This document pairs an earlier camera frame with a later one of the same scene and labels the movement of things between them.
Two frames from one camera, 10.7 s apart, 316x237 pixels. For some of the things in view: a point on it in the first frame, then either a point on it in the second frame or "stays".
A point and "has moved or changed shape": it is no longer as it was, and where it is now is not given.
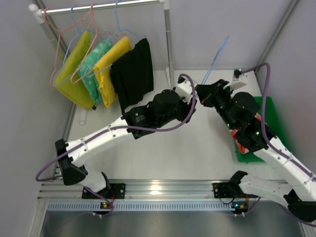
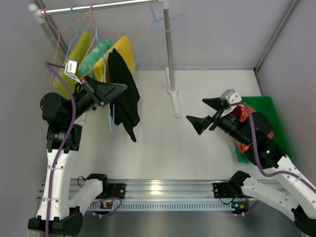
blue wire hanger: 116,6 → 111,131
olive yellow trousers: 67,82 stays
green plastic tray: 273,124 stays
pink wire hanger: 59,32 stays
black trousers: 132,76 has moved or changed shape
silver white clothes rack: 36,14 stays
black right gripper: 207,93 → 215,120
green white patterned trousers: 86,70 stays
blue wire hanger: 222,47 → 155,22
